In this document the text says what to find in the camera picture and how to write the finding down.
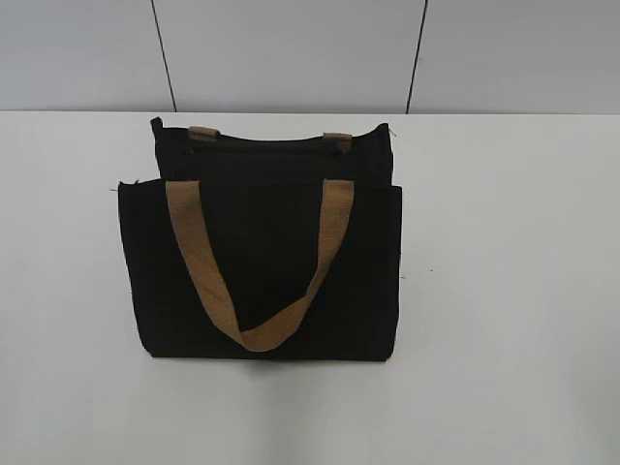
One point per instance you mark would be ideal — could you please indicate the black canvas tote bag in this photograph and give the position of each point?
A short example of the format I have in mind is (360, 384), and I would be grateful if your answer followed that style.
(265, 249)

